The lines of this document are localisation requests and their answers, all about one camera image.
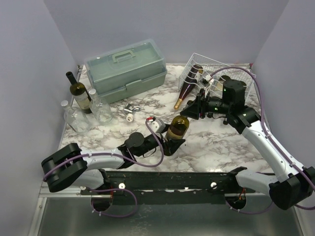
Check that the clear bottle black gold cap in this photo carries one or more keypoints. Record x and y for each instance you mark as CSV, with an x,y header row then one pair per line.
x,y
198,76

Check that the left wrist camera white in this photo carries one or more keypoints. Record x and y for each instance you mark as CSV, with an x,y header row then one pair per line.
x,y
156,125

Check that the clear bottle white cap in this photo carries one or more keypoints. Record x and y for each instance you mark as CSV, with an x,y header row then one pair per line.
x,y
100,108

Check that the clear bottle silver cap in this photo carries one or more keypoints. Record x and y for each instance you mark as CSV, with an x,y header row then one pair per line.
x,y
75,118

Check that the green plastic toolbox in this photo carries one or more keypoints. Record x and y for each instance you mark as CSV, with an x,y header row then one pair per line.
x,y
127,71

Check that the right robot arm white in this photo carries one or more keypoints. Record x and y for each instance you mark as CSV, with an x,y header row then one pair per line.
x,y
292,181

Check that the green wine bottle white label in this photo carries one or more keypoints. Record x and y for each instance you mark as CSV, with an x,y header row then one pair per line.
x,y
79,92

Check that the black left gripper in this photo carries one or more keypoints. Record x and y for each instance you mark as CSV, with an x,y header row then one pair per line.
x,y
172,145

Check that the dark bottle tan label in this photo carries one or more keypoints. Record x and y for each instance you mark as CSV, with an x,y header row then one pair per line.
x,y
177,128

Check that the red wine bottle gold cap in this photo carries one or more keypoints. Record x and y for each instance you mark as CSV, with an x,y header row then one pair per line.
x,y
189,84

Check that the green bottle cream label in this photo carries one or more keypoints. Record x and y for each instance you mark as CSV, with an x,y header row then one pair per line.
x,y
224,78

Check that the silver metal stopper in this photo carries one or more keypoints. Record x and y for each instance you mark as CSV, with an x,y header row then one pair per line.
x,y
129,109

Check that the white wire wine rack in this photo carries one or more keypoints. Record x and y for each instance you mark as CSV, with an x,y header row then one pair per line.
x,y
234,71

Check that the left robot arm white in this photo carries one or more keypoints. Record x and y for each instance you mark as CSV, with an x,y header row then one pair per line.
x,y
70,166

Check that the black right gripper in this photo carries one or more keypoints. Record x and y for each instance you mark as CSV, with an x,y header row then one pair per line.
x,y
201,106

